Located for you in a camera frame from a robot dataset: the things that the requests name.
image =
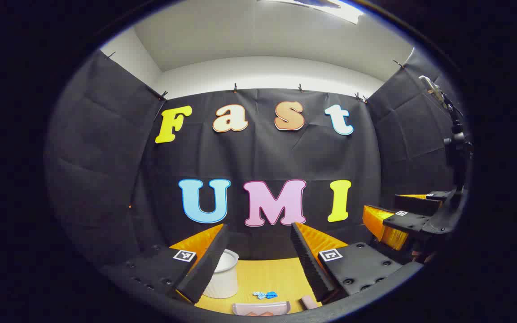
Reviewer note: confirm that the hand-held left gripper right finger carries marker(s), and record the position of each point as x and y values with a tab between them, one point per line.
310	264

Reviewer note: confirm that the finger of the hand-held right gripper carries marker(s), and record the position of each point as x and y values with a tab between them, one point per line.
420	204
409	220

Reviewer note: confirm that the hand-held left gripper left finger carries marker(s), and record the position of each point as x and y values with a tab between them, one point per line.
209	264

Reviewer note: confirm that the white ribbed garbage bin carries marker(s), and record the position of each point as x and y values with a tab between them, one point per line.
222	280

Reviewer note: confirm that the dark blue paper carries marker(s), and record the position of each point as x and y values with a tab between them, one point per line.
271	294

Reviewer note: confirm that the light blue paper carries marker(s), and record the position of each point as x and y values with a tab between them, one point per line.
258	294

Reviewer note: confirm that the pale purple dustpan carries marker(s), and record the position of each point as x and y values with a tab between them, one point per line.
260	307

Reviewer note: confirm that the wooden desktop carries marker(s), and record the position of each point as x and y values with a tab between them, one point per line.
276	276

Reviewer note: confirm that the black backdrop cloth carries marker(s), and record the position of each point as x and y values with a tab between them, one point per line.
263	157

